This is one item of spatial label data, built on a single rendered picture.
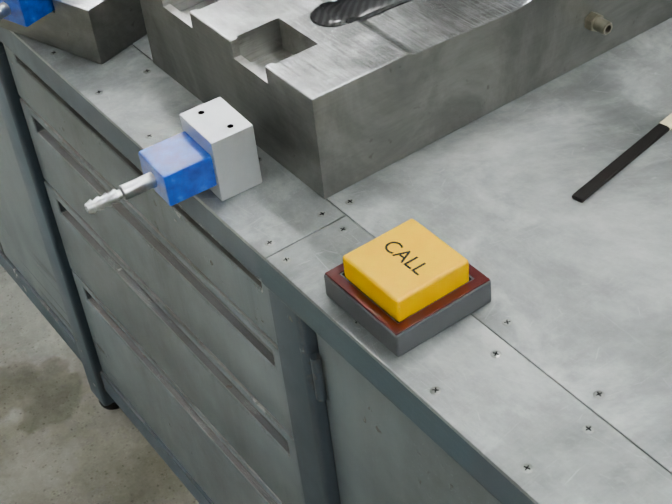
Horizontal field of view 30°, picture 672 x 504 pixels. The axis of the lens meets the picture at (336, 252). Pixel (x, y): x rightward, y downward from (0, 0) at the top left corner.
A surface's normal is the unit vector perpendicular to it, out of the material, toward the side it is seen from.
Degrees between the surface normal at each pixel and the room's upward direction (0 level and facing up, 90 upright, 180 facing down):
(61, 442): 0
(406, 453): 90
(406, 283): 0
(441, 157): 0
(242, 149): 90
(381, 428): 90
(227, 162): 90
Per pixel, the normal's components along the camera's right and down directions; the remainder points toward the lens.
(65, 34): -0.60, 0.57
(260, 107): -0.80, 0.44
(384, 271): -0.09, -0.75
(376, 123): 0.58, 0.49
